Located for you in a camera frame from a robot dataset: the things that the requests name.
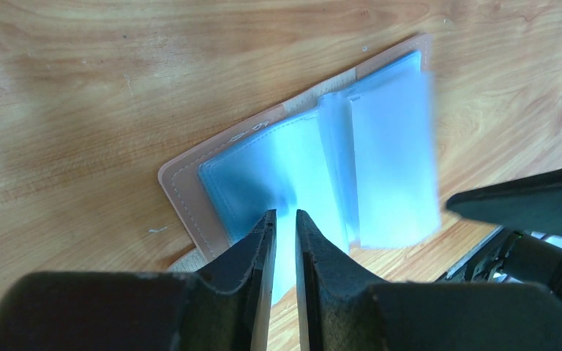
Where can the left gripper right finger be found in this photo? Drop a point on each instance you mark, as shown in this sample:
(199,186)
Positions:
(344,306)

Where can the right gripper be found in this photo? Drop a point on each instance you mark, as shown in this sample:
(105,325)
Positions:
(532,203)

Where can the pink leather card holder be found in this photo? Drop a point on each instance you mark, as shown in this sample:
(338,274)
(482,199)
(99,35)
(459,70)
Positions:
(356,152)

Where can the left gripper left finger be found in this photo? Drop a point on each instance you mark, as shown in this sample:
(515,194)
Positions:
(225,305)

